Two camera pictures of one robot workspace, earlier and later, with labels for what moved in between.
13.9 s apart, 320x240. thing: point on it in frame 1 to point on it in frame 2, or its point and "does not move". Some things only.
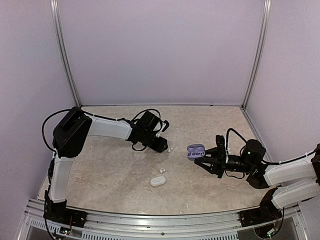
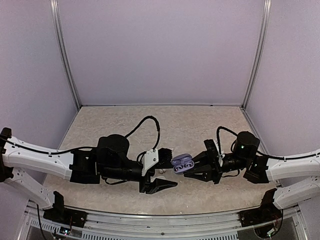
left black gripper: x=159 y=147 to x=157 y=185
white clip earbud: x=162 y=170 does not move
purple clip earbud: x=194 y=153 to x=176 y=168
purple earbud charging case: x=195 y=150 to x=182 y=162
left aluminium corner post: x=55 y=18 does not move
